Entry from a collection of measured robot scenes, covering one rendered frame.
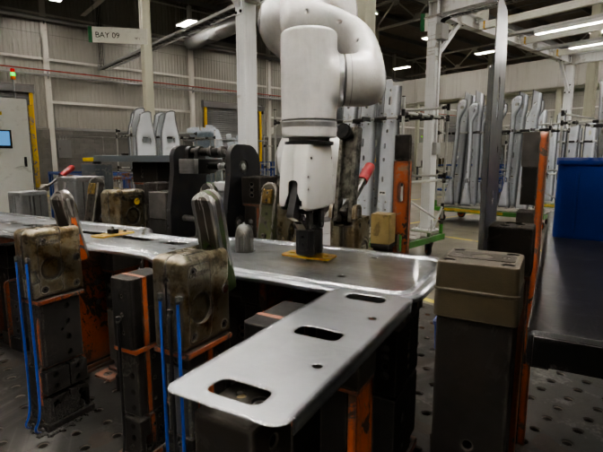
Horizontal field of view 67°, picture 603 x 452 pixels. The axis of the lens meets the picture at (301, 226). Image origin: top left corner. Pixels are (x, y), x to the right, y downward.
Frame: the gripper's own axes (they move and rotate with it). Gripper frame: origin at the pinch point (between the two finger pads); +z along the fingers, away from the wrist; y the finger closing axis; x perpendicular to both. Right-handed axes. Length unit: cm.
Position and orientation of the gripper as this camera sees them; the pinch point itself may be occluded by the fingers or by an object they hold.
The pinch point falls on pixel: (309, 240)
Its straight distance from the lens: 71.5
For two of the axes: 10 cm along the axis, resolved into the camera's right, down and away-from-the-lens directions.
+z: 0.0, 9.9, 1.5
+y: -4.9, 1.4, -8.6
